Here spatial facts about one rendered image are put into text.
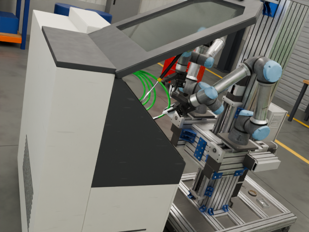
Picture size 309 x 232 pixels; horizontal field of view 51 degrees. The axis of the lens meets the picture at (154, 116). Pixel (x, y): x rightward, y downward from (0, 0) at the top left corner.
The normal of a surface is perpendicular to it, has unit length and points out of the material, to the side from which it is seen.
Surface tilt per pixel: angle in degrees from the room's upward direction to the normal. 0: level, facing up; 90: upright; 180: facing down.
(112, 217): 90
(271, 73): 83
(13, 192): 0
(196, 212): 0
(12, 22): 90
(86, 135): 90
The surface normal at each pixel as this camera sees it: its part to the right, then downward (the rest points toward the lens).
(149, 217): 0.38, 0.45
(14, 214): 0.25, -0.89
